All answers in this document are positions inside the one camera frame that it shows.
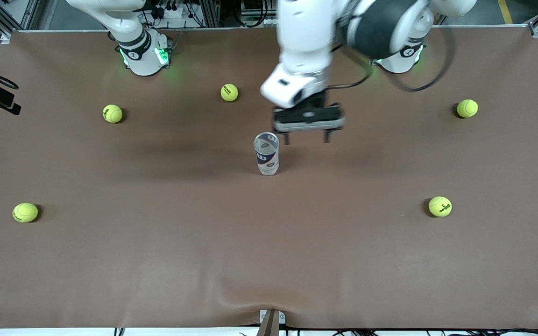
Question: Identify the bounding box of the white power strip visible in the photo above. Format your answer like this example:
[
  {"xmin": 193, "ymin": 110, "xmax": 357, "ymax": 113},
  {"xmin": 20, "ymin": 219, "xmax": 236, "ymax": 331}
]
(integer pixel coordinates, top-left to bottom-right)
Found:
[
  {"xmin": 150, "ymin": 4, "xmax": 191, "ymax": 20},
  {"xmin": 243, "ymin": 17, "xmax": 280, "ymax": 27}
]

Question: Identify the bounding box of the brown table cover mat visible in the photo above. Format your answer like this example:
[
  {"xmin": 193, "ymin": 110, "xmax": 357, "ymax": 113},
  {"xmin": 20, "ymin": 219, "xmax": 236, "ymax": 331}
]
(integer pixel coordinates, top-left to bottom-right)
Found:
[{"xmin": 0, "ymin": 26, "xmax": 538, "ymax": 330}]

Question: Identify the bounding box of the clear labelled tennis ball can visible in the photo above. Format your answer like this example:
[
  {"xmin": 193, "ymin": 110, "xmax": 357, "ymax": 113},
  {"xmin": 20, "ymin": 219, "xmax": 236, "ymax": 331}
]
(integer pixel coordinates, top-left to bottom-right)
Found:
[{"xmin": 253, "ymin": 132, "xmax": 280, "ymax": 176}]

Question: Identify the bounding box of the grey metal table bracket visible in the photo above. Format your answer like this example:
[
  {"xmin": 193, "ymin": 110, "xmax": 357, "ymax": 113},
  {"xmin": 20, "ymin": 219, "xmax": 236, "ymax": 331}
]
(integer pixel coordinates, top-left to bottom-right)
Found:
[{"xmin": 256, "ymin": 309, "xmax": 286, "ymax": 336}]

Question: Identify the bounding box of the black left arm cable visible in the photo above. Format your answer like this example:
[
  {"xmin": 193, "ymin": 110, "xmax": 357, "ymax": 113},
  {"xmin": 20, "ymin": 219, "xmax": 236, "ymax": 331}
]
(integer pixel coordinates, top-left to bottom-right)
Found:
[{"xmin": 327, "ymin": 26, "xmax": 454, "ymax": 93}]

